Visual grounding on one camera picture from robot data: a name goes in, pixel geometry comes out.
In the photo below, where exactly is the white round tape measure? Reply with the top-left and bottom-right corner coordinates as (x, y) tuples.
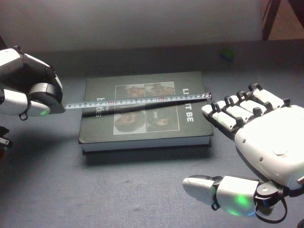
(28, 82), (212, 114)

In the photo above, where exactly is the grey table cloth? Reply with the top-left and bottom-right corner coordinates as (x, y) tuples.
(0, 39), (304, 228)

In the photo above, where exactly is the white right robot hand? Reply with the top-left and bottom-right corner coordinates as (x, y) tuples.
(182, 82), (304, 225)

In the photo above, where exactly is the dark wooden chair leg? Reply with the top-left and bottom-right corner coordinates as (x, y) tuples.
(262, 0), (282, 41)

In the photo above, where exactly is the black hardcover Beatles book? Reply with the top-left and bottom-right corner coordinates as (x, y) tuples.
(78, 71), (214, 156)

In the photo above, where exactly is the green and blue block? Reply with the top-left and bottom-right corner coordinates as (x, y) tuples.
(218, 48), (235, 62)

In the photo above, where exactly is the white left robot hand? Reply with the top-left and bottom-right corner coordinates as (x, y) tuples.
(0, 46), (64, 121)

